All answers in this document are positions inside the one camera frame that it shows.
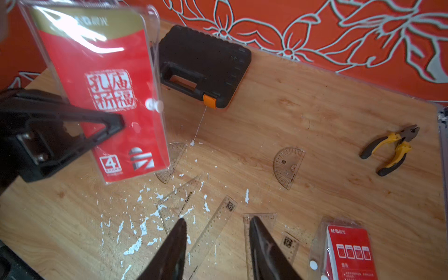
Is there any clear triangle ruler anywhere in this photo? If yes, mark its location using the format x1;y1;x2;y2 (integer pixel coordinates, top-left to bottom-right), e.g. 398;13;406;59
156;175;203;235
243;213;302;280

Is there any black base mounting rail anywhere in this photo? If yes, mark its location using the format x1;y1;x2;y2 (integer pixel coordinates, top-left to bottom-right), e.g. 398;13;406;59
1;241;44;280

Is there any clear protractor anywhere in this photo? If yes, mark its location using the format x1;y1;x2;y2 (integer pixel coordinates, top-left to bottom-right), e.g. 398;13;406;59
156;142;187;184
273;147;306;190

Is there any black orange tool case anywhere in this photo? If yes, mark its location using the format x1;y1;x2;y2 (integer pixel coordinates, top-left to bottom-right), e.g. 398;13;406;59
159;25;252;109

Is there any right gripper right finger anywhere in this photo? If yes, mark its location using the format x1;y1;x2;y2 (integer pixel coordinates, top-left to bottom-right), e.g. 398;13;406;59
249;216;303;280

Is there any clear straight ruler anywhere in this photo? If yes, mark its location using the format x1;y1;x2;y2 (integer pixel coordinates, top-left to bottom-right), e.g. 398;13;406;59
183;196;238;280

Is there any red ruler set package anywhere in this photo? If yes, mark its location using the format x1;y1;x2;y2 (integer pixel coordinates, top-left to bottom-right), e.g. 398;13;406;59
19;1;170;183
307;217;378;280

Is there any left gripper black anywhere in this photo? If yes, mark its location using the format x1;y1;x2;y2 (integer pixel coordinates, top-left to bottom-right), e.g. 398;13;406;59
1;89;125;192

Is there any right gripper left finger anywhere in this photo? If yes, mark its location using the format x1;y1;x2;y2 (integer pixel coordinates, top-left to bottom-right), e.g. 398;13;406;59
137;218;187;280

